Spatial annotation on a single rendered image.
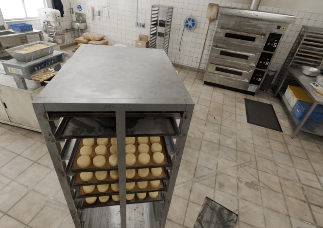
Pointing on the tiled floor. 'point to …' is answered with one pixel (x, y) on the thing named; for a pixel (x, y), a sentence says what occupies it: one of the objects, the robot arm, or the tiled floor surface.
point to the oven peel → (212, 9)
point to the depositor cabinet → (18, 105)
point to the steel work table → (308, 126)
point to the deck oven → (244, 48)
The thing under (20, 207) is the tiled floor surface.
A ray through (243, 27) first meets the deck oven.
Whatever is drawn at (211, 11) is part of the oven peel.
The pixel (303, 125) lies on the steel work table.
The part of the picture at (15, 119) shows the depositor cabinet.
